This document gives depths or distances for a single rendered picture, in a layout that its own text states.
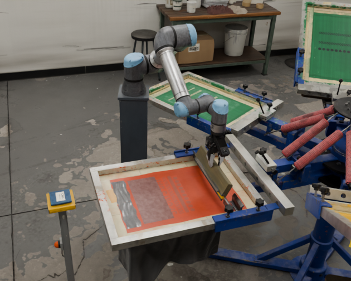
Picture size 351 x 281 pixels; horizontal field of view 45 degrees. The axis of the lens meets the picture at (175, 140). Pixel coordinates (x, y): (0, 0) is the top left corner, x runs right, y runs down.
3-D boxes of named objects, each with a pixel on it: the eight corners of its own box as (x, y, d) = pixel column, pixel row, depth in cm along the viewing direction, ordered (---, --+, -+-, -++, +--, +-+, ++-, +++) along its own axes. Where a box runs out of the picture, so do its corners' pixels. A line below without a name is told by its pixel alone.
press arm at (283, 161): (261, 176, 230) (263, 168, 228) (256, 170, 235) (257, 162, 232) (289, 171, 235) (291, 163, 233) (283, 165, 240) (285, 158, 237)
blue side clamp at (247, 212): (214, 232, 200) (216, 221, 196) (210, 225, 204) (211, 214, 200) (271, 220, 209) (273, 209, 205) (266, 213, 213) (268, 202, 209)
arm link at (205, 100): (190, 94, 211) (202, 103, 203) (210, 90, 216) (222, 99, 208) (190, 108, 216) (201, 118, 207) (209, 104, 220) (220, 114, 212)
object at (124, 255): (128, 298, 217) (127, 237, 194) (110, 236, 252) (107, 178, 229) (135, 297, 218) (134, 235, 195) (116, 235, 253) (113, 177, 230)
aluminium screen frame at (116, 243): (112, 251, 186) (111, 245, 184) (89, 173, 232) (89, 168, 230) (271, 217, 209) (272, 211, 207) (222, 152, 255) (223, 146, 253)
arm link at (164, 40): (149, 23, 211) (183, 112, 199) (169, 21, 215) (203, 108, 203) (143, 37, 221) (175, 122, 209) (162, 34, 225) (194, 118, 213)
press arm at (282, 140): (180, 106, 321) (181, 98, 318) (185, 103, 325) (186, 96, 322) (339, 175, 255) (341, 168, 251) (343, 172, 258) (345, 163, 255)
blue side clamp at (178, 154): (176, 165, 244) (176, 155, 240) (173, 160, 248) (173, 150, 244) (224, 157, 253) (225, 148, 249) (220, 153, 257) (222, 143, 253)
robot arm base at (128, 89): (122, 85, 269) (122, 71, 264) (146, 86, 270) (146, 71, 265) (120, 96, 257) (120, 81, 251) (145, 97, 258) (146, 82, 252)
